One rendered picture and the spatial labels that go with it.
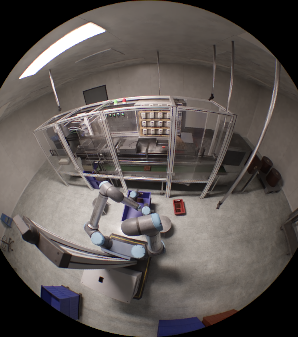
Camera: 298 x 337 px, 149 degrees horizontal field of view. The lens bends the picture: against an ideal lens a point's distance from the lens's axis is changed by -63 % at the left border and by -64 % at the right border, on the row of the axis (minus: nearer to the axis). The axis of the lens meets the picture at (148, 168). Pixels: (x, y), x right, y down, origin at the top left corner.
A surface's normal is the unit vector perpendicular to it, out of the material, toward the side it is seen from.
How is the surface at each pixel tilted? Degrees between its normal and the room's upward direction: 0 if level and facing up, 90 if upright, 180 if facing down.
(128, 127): 90
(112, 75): 90
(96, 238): 5
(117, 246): 0
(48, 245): 0
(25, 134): 90
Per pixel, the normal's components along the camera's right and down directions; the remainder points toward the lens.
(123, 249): -0.07, -0.71
